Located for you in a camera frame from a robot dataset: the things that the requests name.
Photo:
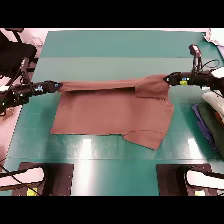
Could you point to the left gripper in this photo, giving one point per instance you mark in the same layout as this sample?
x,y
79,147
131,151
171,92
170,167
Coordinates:
x,y
48,87

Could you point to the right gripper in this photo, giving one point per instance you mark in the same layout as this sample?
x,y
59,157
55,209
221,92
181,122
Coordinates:
x,y
178,79

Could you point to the brown T-shirt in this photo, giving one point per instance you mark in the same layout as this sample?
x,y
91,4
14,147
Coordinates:
x,y
110,113

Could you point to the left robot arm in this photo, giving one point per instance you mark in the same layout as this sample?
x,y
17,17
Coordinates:
x,y
20,93

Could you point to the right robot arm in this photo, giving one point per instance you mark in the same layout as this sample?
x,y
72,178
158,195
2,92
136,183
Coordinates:
x,y
206,80

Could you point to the white garment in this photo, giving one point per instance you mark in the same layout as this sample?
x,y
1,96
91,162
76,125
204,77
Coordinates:
x,y
215,100

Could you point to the black chair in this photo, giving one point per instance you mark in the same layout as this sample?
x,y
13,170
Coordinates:
x,y
15,55

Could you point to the blue garment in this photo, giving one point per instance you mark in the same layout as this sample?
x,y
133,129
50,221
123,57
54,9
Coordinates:
x,y
200,125

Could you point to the orange garment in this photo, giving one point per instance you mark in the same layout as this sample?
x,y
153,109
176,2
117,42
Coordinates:
x,y
219,117

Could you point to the heap of clothes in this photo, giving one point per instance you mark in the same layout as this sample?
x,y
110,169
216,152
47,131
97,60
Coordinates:
x,y
215,36

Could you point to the dark green garment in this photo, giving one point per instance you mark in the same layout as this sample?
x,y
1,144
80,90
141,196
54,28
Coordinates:
x,y
211,128

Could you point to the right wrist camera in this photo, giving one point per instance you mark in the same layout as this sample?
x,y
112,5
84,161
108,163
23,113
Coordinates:
x,y
195,53

